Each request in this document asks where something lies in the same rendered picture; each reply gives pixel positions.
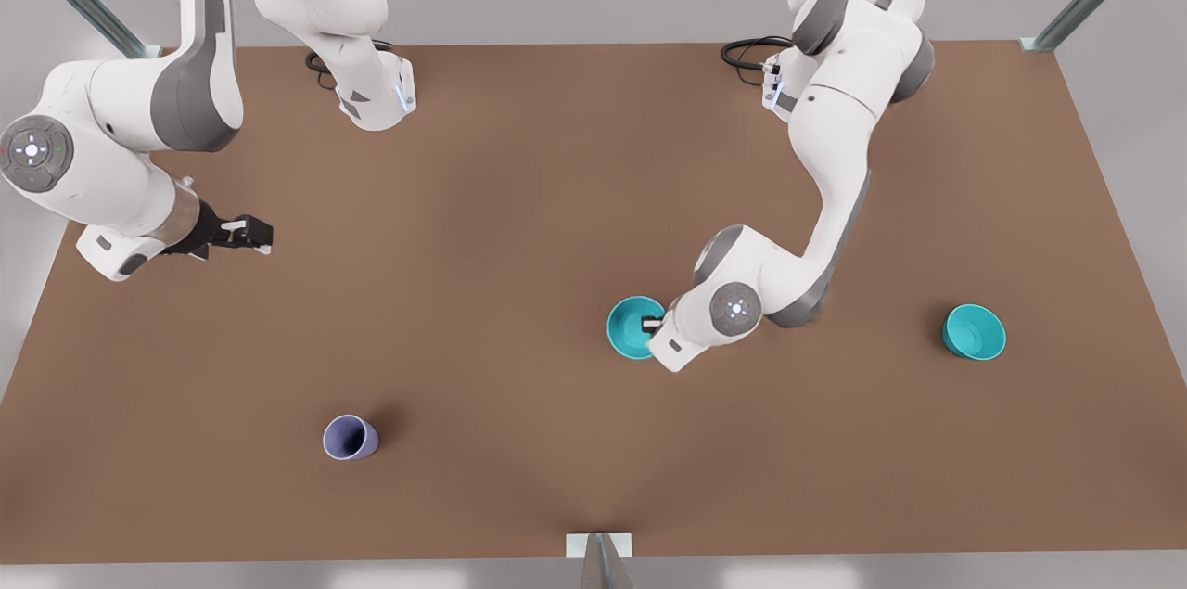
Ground teal bowl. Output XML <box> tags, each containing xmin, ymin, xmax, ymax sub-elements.
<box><xmin>606</xmin><ymin>296</ymin><xmax>669</xmax><ymax>362</ymax></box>
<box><xmin>942</xmin><ymin>303</ymin><xmax>1008</xmax><ymax>363</ymax></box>

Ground black cable loop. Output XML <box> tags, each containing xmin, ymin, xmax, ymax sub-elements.
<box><xmin>720</xmin><ymin>35</ymin><xmax>796</xmax><ymax>90</ymax></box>
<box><xmin>305</xmin><ymin>39</ymin><xmax>397</xmax><ymax>92</ymax></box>

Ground lavender cup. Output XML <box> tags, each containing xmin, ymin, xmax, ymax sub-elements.
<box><xmin>322</xmin><ymin>415</ymin><xmax>381</xmax><ymax>462</ymax></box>

